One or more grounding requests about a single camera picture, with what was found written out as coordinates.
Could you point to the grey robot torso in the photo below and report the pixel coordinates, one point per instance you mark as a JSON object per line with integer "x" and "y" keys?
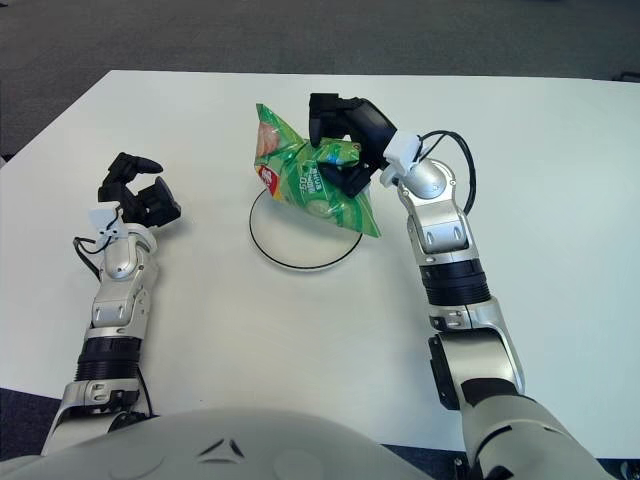
{"x": 225, "y": 450}

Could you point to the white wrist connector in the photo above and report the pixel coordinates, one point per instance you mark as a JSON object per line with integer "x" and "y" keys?
{"x": 402, "y": 147}
{"x": 102, "y": 220}

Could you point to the green snack bag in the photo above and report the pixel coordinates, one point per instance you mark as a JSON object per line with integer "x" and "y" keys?
{"x": 300, "y": 190}

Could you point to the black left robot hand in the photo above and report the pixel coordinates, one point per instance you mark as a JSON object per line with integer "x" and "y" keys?
{"x": 155, "y": 202}

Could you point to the white plate with black rim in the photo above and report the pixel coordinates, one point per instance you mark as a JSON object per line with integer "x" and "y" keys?
{"x": 290, "y": 245}

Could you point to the white right wrist connector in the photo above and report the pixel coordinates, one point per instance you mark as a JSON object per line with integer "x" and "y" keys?
{"x": 402, "y": 147}

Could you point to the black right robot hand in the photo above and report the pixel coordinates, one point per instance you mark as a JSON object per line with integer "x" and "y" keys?
{"x": 370, "y": 125}

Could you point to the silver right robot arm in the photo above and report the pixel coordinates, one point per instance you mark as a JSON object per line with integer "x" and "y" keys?
{"x": 445, "y": 235}

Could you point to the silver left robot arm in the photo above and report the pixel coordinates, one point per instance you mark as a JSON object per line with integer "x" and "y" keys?
{"x": 117, "y": 300}

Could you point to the black chair base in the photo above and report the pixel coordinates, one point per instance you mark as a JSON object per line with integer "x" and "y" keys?
{"x": 631, "y": 76}

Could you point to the white left wrist connector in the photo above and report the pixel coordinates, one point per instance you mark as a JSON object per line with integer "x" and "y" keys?
{"x": 102, "y": 220}

